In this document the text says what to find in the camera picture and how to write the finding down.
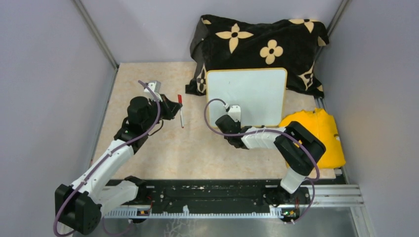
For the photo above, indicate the black floral pillow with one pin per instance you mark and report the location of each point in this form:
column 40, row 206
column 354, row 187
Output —
column 223, row 44

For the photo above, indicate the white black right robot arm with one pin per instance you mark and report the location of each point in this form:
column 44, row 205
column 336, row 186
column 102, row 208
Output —
column 298, row 146

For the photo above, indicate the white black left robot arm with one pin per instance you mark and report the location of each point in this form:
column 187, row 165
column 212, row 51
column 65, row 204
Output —
column 82, row 204

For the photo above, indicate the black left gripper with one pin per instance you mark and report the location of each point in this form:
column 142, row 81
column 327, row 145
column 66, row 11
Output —
column 171, row 108

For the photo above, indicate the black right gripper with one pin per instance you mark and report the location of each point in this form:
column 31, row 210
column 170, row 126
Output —
column 238, row 123

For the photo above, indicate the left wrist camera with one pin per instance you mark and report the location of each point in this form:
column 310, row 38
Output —
column 153, row 92

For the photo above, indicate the yellow cloth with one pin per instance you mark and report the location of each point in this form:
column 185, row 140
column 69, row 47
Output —
column 322, row 126

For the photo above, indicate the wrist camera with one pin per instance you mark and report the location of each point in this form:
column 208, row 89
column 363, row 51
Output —
column 153, row 92
column 234, row 112

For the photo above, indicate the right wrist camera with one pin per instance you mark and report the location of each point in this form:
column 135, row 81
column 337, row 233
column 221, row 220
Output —
column 234, row 112

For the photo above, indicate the yellow framed whiteboard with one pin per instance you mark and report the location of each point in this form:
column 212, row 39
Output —
column 260, row 94

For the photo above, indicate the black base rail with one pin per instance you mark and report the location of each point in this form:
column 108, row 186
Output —
column 214, row 199

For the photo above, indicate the white red capped marker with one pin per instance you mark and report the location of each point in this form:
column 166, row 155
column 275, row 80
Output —
column 180, row 110

